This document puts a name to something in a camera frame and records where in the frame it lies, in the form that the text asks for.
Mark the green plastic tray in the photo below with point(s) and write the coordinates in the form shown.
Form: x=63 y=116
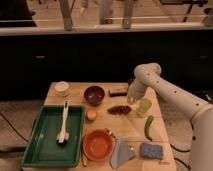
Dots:
x=43 y=150

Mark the light green cup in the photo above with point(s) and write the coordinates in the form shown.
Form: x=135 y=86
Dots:
x=143 y=107

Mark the dark purple bowl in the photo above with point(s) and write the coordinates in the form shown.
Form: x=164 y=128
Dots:
x=94 y=95

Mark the green chili pepper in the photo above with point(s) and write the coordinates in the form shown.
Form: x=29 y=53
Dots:
x=147 y=127

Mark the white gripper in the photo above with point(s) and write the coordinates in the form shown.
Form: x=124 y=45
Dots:
x=136 y=91

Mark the white small cup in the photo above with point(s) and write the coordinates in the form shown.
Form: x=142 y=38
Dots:
x=62 y=88

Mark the orange peach fruit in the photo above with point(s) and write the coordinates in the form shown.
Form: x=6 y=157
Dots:
x=91 y=114

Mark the dark red grape bunch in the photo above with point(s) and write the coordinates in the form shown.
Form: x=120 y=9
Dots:
x=119 y=110

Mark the grey folded cloth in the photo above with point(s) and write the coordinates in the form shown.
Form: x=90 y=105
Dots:
x=122 y=153

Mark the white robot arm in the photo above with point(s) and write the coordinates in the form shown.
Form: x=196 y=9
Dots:
x=198 y=111

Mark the brown block eraser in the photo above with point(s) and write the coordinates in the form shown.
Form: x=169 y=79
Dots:
x=117 y=92

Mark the blue sponge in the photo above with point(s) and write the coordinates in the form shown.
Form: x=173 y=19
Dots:
x=151 y=151

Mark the wooden pencil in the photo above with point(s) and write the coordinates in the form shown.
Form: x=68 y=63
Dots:
x=84 y=160

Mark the white dish brush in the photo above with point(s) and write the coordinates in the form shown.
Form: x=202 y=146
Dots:
x=63 y=135

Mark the orange bowl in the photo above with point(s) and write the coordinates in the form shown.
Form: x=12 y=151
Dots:
x=97 y=145

